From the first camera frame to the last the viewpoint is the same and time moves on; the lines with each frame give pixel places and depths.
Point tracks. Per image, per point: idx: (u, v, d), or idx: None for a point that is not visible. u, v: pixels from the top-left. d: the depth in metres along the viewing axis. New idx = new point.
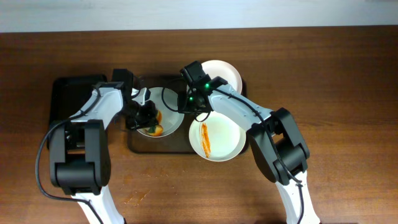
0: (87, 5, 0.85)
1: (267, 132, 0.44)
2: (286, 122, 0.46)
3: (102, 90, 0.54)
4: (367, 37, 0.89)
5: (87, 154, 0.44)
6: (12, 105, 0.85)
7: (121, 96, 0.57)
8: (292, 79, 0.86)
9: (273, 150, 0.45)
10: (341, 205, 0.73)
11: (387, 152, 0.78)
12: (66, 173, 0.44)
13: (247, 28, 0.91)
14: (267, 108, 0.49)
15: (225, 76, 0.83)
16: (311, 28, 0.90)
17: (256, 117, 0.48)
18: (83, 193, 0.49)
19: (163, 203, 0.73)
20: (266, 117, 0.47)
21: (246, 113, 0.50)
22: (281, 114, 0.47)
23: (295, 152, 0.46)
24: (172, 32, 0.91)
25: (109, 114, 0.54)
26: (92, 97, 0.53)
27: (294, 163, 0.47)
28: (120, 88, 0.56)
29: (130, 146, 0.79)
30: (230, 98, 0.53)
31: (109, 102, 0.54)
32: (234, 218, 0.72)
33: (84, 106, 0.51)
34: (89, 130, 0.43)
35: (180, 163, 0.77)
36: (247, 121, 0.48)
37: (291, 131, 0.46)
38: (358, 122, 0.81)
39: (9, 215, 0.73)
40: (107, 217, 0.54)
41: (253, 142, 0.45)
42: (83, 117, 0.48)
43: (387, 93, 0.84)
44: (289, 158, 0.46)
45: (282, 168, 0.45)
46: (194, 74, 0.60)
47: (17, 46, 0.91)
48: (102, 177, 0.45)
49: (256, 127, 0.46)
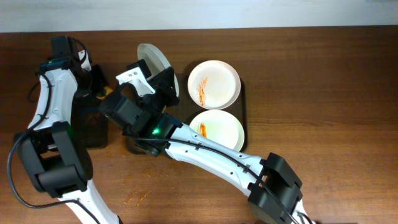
0: (87, 5, 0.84)
1: (267, 191, 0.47)
2: (279, 169, 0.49)
3: (52, 76, 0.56)
4: (366, 38, 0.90)
5: (63, 155, 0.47)
6: (12, 105, 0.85)
7: (72, 74, 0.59)
8: (291, 79, 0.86)
9: (277, 204, 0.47)
10: (341, 205, 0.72)
11: (387, 153, 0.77)
12: (47, 176, 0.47)
13: (247, 28, 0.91)
14: (254, 158, 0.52)
15: (224, 78, 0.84)
16: (310, 28, 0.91)
17: (245, 173, 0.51)
18: (70, 192, 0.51)
19: (163, 203, 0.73)
20: (259, 170, 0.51)
21: (231, 170, 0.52)
22: (270, 161, 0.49)
23: (289, 191, 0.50)
24: (173, 32, 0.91)
25: (68, 99, 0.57)
26: (43, 89, 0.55)
27: (292, 202, 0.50)
28: (68, 68, 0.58)
29: (130, 146, 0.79)
30: (198, 147, 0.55)
31: (64, 89, 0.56)
32: (234, 218, 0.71)
33: (39, 109, 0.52)
34: (57, 134, 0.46)
35: (180, 163, 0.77)
36: (237, 177, 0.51)
37: (285, 175, 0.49)
38: (358, 124, 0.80)
39: (9, 215, 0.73)
40: (100, 213, 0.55)
41: (256, 206, 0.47)
42: (45, 121, 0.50)
43: (386, 93, 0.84)
44: (290, 200, 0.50)
45: (285, 216, 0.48)
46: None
47: (18, 47, 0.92)
48: (85, 170, 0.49)
49: (255, 188, 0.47)
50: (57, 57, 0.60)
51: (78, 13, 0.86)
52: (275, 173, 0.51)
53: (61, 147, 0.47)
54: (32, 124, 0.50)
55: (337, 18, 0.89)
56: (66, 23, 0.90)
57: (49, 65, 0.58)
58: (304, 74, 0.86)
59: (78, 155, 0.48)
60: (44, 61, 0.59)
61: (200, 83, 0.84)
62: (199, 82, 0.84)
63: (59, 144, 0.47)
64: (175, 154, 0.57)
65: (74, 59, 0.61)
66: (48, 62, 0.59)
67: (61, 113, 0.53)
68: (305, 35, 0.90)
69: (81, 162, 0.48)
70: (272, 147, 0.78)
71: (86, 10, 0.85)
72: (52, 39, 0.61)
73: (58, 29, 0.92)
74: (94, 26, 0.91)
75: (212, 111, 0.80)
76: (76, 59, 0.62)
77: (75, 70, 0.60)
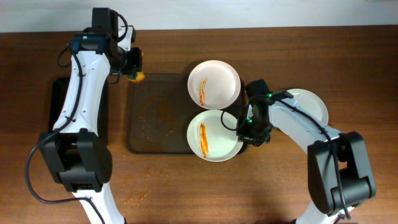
0: (87, 5, 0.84)
1: (334, 154, 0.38)
2: (356, 150, 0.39)
3: (86, 62, 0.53)
4: (365, 37, 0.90)
5: (85, 162, 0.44)
6: (12, 105, 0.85)
7: (107, 55, 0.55)
8: (291, 79, 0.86)
9: (329, 172, 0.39)
10: None
11: (387, 152, 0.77)
12: (68, 174, 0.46)
13: (247, 28, 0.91)
14: (335, 129, 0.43)
15: (225, 78, 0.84)
16: (310, 27, 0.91)
17: (321, 135, 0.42)
18: (84, 191, 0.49)
19: (163, 203, 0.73)
20: (333, 137, 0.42)
21: (310, 129, 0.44)
22: (354, 137, 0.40)
23: (360, 186, 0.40)
24: (173, 32, 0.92)
25: (97, 94, 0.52)
26: (74, 79, 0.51)
27: (356, 201, 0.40)
28: (102, 51, 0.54)
29: (130, 145, 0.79)
30: (294, 111, 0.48)
31: (95, 79, 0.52)
32: (234, 218, 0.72)
33: (67, 107, 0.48)
34: (82, 144, 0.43)
35: (180, 163, 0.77)
36: (311, 137, 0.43)
37: (359, 160, 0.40)
38: (359, 123, 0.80)
39: (9, 215, 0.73)
40: (108, 214, 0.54)
41: (313, 160, 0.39)
42: (71, 124, 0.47)
43: (386, 93, 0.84)
44: (349, 188, 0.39)
45: (337, 198, 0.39)
46: (257, 89, 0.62)
47: (18, 47, 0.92)
48: (104, 175, 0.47)
49: (319, 145, 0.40)
50: (95, 32, 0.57)
51: (78, 13, 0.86)
52: (333, 153, 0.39)
53: (84, 157, 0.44)
54: (57, 124, 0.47)
55: (337, 18, 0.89)
56: (66, 24, 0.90)
57: (84, 41, 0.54)
58: (304, 73, 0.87)
59: (100, 164, 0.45)
60: (79, 33, 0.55)
61: (200, 83, 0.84)
62: (198, 83, 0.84)
63: (83, 154, 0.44)
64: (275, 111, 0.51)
65: (111, 36, 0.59)
66: (83, 37, 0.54)
67: (91, 112, 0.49)
68: (304, 35, 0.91)
69: (101, 168, 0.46)
70: (271, 147, 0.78)
71: (86, 10, 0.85)
72: (94, 11, 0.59)
73: (58, 29, 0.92)
74: None
75: (212, 111, 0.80)
76: (114, 37, 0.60)
77: (109, 50, 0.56)
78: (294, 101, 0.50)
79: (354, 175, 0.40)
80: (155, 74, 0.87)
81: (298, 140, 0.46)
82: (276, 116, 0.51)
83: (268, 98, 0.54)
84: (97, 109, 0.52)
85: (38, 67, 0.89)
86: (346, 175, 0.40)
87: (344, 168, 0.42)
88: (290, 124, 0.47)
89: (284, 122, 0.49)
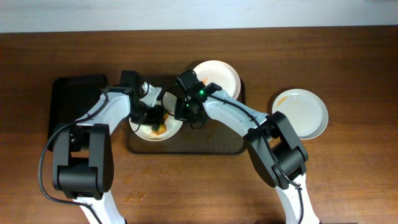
0: (87, 5, 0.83)
1: (263, 137, 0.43)
2: (282, 126, 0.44)
3: (111, 94, 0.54)
4: (366, 38, 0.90)
5: (90, 159, 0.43)
6: (12, 105, 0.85)
7: (129, 102, 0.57)
8: (291, 79, 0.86)
9: (264, 154, 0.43)
10: (341, 205, 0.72)
11: (387, 152, 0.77)
12: (69, 176, 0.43)
13: (247, 28, 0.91)
14: (262, 112, 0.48)
15: (226, 78, 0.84)
16: (310, 28, 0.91)
17: (251, 122, 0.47)
18: (84, 198, 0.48)
19: (163, 203, 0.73)
20: (262, 121, 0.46)
21: (241, 118, 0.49)
22: (277, 117, 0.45)
23: (295, 155, 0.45)
24: (173, 32, 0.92)
25: (114, 117, 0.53)
26: (99, 101, 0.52)
27: (293, 168, 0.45)
28: (128, 93, 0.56)
29: (130, 146, 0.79)
30: (225, 103, 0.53)
31: (117, 106, 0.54)
32: (234, 218, 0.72)
33: (91, 109, 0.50)
34: (94, 135, 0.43)
35: (180, 163, 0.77)
36: (244, 126, 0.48)
37: (287, 134, 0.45)
38: (358, 123, 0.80)
39: (9, 215, 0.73)
40: (107, 218, 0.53)
41: (249, 146, 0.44)
42: (89, 121, 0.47)
43: (386, 93, 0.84)
44: (285, 161, 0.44)
45: (279, 173, 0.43)
46: (189, 83, 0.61)
47: (18, 46, 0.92)
48: (104, 183, 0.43)
49: (252, 131, 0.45)
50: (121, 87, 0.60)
51: (77, 13, 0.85)
52: (263, 136, 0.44)
53: (92, 150, 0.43)
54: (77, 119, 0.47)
55: (337, 18, 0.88)
56: (66, 23, 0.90)
57: (114, 88, 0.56)
58: (304, 74, 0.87)
59: (104, 165, 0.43)
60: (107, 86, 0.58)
61: None
62: None
63: (91, 148, 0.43)
64: (209, 106, 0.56)
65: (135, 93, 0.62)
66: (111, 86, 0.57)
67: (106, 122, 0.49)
68: (304, 35, 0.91)
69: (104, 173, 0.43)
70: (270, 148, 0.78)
71: (86, 10, 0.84)
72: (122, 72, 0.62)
73: (58, 28, 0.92)
74: (94, 27, 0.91)
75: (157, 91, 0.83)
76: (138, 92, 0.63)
77: (132, 101, 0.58)
78: (224, 93, 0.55)
79: (287, 147, 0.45)
80: (155, 74, 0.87)
81: (235, 127, 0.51)
82: (213, 110, 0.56)
83: (201, 94, 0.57)
84: (111, 127, 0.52)
85: (38, 67, 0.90)
86: (280, 150, 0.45)
87: (279, 144, 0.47)
88: (225, 116, 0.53)
89: (221, 114, 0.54)
